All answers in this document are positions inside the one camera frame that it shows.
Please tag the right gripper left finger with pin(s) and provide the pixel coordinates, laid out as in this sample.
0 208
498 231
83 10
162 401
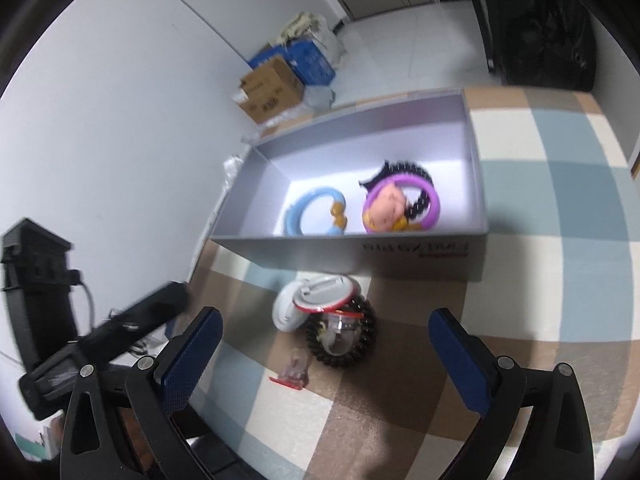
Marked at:
96 443

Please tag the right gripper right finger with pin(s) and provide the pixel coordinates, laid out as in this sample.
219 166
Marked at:
556 443

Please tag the clear ring red base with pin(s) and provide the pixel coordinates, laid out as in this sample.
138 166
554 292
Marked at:
295 374

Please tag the white red round case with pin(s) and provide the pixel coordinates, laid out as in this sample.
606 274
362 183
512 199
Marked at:
303 297

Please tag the checkered table cloth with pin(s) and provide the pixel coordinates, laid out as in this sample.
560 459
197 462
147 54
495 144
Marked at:
444 285

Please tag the grey cardboard box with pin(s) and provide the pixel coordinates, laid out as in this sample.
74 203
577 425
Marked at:
340 149

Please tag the brown cardboard box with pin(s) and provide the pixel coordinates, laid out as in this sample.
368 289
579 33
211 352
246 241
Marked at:
269 90

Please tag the grey plastic mail bag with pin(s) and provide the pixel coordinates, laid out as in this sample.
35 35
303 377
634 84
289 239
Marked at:
318 98

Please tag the black backpack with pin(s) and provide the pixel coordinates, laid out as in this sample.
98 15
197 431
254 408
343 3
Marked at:
544 43

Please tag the blue cardboard box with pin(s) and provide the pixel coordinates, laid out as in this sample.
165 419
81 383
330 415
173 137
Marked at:
304 58

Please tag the white bag with clothes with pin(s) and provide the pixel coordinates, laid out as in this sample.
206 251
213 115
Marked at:
315 28

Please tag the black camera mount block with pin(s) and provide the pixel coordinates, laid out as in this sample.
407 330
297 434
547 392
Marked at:
37 284

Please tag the purple ring doll toy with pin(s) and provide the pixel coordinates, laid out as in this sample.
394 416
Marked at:
400 197

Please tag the blue ring toy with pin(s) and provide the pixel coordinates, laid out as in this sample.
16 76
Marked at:
319 207

